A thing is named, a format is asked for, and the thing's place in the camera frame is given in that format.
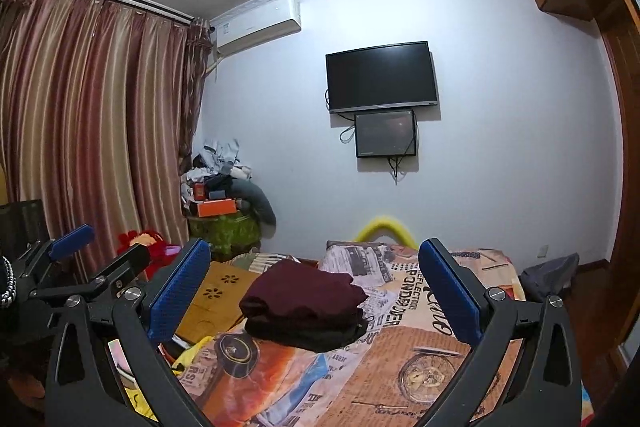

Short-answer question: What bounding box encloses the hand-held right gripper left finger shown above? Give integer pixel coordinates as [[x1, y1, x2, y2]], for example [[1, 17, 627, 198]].
[[44, 238, 212, 427]]

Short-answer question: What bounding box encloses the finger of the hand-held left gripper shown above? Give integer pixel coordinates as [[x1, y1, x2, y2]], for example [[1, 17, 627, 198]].
[[29, 243, 152, 308], [14, 223, 97, 295]]

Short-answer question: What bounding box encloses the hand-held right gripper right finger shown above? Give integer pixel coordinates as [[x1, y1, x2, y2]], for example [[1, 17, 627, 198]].
[[418, 237, 585, 427]]

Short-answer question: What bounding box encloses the maroon sweater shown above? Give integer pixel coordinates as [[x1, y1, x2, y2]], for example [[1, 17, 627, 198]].
[[239, 258, 370, 325]]

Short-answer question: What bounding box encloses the red plush toy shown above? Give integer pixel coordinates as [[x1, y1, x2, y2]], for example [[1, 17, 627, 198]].
[[117, 229, 181, 280]]

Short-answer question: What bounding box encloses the wooden lap desk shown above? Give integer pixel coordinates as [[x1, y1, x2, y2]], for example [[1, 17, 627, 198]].
[[175, 259, 321, 343]]

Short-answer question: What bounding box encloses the black mesh chair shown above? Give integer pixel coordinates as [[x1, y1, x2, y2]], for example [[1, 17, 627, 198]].
[[0, 199, 51, 253]]

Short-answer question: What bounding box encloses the yellow cloth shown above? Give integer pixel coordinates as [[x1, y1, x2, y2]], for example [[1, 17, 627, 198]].
[[107, 337, 216, 427]]

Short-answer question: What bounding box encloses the green patterned storage stool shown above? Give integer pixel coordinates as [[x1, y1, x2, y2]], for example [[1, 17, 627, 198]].
[[187, 212, 263, 263]]

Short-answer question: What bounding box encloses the printed blanket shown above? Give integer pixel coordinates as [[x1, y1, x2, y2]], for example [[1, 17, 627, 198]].
[[170, 239, 526, 427]]

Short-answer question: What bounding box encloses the orange box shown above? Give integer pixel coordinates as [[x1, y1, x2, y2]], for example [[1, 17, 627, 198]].
[[195, 198, 238, 218]]

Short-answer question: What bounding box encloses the yellow curved foam tube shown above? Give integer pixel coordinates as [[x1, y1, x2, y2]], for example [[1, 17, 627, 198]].
[[356, 215, 416, 250]]

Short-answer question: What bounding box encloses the grey backpack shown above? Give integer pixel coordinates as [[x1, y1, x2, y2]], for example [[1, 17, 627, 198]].
[[519, 253, 580, 303]]

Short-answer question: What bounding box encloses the grey curved cushion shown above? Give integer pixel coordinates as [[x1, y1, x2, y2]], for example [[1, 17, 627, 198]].
[[227, 178, 277, 226]]

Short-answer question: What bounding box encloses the pile of clutter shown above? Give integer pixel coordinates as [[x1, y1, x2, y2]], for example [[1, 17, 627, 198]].
[[180, 138, 256, 208]]

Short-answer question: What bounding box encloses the folded black garment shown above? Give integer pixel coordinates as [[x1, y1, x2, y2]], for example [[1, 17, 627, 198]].
[[242, 307, 373, 353]]

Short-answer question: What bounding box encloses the striped brown curtain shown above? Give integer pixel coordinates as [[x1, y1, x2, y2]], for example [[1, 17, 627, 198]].
[[0, 0, 216, 258]]

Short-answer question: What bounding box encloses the white air conditioner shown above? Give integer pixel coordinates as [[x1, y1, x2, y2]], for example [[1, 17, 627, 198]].
[[209, 0, 303, 58]]

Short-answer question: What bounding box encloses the black hanging monitor cable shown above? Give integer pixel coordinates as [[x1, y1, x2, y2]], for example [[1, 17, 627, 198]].
[[389, 154, 408, 185]]

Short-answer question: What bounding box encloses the small black wall monitor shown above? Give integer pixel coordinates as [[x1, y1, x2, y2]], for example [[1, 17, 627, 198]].
[[355, 109, 418, 158]]

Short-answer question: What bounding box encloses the black wall television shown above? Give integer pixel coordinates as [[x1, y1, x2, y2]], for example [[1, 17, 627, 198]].
[[325, 40, 440, 114]]

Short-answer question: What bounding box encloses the wooden door frame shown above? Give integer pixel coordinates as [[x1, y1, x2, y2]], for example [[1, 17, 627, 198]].
[[597, 0, 640, 358]]

